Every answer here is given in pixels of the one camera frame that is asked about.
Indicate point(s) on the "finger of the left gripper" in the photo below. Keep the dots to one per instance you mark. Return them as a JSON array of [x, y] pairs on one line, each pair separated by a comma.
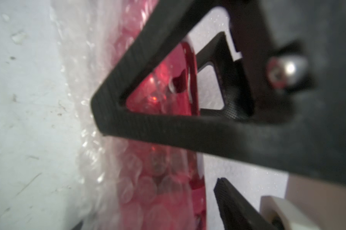
[[312, 149]]

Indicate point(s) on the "red glass bottle black cap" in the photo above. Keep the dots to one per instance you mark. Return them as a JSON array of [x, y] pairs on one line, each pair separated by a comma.
[[167, 95]]

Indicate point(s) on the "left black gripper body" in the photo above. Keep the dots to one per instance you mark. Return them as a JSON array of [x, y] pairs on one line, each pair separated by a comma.
[[293, 63]]

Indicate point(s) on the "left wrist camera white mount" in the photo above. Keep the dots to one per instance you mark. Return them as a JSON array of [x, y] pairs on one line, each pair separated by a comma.
[[284, 215]]

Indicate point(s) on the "clear bubble wrap sheet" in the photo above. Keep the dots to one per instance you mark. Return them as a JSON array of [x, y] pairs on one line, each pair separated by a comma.
[[92, 37]]

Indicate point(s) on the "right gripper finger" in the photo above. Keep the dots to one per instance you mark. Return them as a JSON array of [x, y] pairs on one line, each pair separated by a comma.
[[235, 211]]

